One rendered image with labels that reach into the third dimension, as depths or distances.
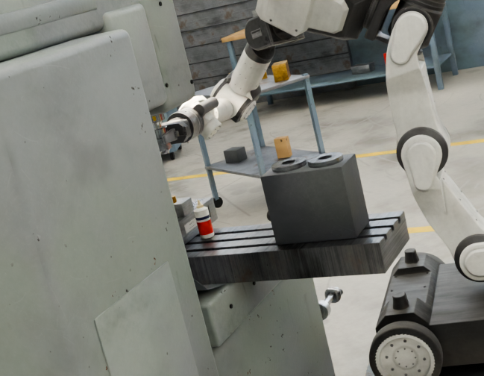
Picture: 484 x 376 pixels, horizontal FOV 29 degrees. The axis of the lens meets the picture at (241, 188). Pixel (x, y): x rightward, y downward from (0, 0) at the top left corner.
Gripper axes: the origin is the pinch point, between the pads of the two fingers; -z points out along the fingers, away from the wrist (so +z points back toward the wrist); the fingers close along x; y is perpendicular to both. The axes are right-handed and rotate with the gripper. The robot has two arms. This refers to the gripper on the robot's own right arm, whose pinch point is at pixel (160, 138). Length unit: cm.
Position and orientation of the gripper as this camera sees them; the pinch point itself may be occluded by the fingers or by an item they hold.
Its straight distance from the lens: 254.8
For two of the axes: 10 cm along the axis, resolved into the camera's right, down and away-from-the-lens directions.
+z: 4.1, -3.1, 8.6
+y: 2.3, 9.5, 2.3
